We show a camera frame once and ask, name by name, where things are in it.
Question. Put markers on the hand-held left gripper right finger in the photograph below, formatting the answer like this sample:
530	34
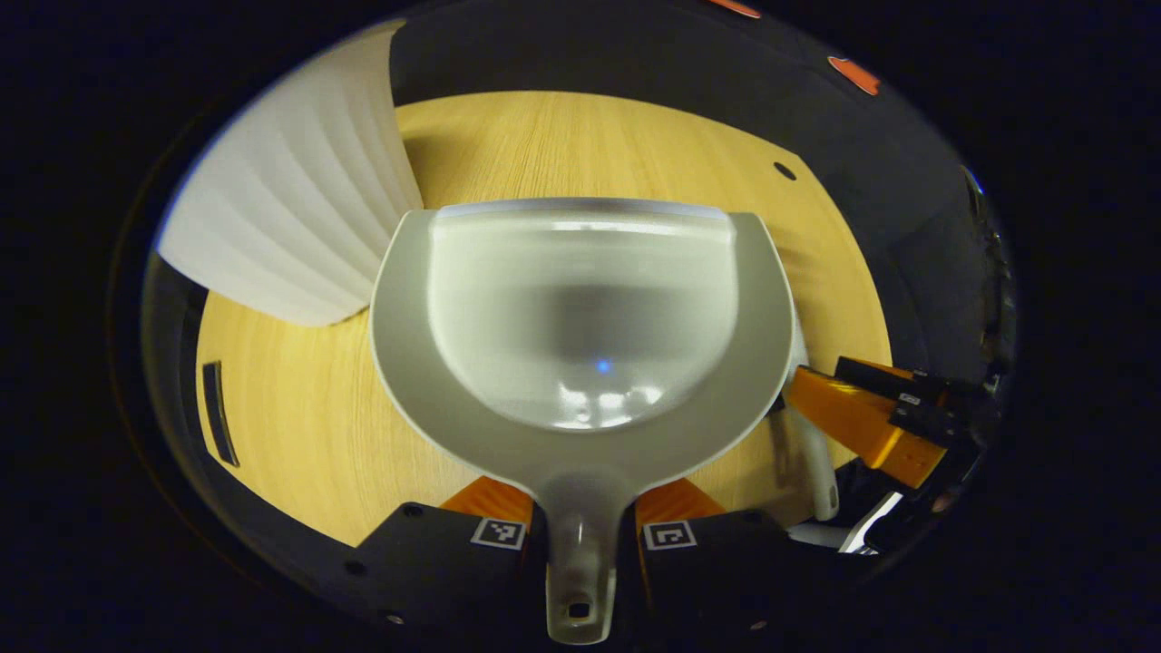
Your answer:
717	562

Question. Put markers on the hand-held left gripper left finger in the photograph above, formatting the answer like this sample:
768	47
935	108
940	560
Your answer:
435	562

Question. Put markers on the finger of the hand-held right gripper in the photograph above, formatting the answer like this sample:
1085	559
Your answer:
934	419
884	374

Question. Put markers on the white plastic dustpan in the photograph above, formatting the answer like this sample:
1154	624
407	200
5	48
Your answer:
580	299

